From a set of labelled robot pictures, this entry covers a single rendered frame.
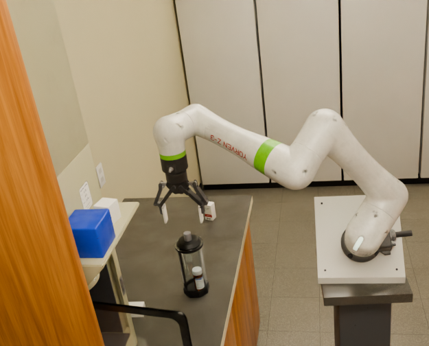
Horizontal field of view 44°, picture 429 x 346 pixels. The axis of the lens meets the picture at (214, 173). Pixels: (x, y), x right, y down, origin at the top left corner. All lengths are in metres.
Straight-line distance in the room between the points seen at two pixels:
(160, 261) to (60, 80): 1.12
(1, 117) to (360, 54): 3.42
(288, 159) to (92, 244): 0.64
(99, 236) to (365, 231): 0.93
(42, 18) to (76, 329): 0.78
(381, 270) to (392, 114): 2.49
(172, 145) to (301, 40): 2.60
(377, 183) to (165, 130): 0.73
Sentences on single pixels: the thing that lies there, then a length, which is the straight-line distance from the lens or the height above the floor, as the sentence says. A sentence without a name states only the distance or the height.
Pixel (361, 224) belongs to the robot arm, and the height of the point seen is 1.25.
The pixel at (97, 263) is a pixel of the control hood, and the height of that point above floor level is 1.51.
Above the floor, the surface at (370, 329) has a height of 0.72.
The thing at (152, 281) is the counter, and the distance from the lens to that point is 2.24.
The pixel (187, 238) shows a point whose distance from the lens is 1.99.
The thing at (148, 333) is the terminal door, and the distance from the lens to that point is 1.45.
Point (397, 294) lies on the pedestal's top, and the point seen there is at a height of 0.94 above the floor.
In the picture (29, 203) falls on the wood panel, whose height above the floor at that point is 1.74.
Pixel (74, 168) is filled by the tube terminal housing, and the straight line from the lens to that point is 1.50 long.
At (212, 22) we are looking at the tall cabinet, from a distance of 4.27.
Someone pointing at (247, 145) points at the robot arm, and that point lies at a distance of 1.70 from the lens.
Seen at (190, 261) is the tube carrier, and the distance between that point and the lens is 2.01.
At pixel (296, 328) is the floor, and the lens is 3.32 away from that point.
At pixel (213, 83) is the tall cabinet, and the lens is 4.39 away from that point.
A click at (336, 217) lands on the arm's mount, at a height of 1.14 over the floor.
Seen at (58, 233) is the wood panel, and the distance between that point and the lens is 1.26.
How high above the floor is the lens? 2.27
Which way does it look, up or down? 26 degrees down
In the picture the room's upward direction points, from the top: 8 degrees counter-clockwise
